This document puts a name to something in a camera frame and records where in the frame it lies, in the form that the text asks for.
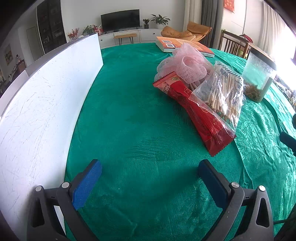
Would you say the green potted plant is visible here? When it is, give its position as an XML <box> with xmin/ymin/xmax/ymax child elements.
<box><xmin>151</xmin><ymin>14</ymin><xmax>171</xmax><ymax>29</ymax></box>

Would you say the white cardboard box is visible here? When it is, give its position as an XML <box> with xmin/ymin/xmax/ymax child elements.
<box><xmin>1</xmin><ymin>34</ymin><xmax>103</xmax><ymax>240</ymax></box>

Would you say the small wooden bench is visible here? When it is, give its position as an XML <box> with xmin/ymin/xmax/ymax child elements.
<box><xmin>114</xmin><ymin>33</ymin><xmax>137</xmax><ymax>46</ymax></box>

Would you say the white tv cabinet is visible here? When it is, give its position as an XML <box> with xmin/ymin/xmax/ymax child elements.
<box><xmin>99</xmin><ymin>29</ymin><xmax>162</xmax><ymax>49</ymax></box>

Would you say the red snack packet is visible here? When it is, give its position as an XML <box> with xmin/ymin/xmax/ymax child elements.
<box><xmin>153</xmin><ymin>72</ymin><xmax>236</xmax><ymax>157</ymax></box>

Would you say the green tablecloth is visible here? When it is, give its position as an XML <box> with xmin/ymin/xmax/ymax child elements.
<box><xmin>65</xmin><ymin>43</ymin><xmax>295</xmax><ymax>240</ymax></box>

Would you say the dark wooden chair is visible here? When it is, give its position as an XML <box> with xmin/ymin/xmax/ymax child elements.
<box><xmin>218</xmin><ymin>30</ymin><xmax>250</xmax><ymax>59</ymax></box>

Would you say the dark tall bookshelf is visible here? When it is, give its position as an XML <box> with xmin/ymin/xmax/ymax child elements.
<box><xmin>37</xmin><ymin>0</ymin><xmax>67</xmax><ymax>54</ymax></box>

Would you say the pink mesh bath sponge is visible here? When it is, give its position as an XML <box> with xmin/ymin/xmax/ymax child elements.
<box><xmin>154</xmin><ymin>43</ymin><xmax>213</xmax><ymax>86</ymax></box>

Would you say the orange lounge chair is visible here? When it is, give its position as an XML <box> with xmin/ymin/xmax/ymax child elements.
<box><xmin>161</xmin><ymin>21</ymin><xmax>212</xmax><ymax>42</ymax></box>

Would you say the black flat television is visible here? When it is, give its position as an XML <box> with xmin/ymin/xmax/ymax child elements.
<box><xmin>101</xmin><ymin>9</ymin><xmax>140</xmax><ymax>32</ymax></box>

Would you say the clear jar black lid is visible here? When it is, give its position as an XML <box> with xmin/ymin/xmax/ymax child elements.
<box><xmin>242</xmin><ymin>47</ymin><xmax>276</xmax><ymax>103</ymax></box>

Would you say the orange book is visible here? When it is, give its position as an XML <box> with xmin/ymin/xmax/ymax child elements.
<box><xmin>155</xmin><ymin>36</ymin><xmax>215</xmax><ymax>58</ymax></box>

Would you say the bag of cotton swabs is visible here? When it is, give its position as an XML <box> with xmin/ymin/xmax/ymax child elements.
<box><xmin>189</xmin><ymin>61</ymin><xmax>244</xmax><ymax>132</ymax></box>

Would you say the red flower vase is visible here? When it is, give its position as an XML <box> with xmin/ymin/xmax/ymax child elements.
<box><xmin>67</xmin><ymin>28</ymin><xmax>79</xmax><ymax>41</ymax></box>

